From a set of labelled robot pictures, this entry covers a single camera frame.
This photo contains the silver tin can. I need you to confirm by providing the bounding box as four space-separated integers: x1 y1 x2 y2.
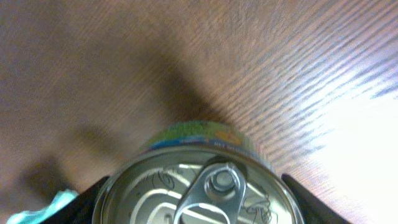
92 121 305 223

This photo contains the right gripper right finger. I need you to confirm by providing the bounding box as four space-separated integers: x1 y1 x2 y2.
282 174 351 224

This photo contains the teal white wipes pack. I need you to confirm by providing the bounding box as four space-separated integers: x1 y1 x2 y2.
6 189 79 224

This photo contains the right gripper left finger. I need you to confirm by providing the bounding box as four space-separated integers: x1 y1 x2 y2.
41 176 109 224

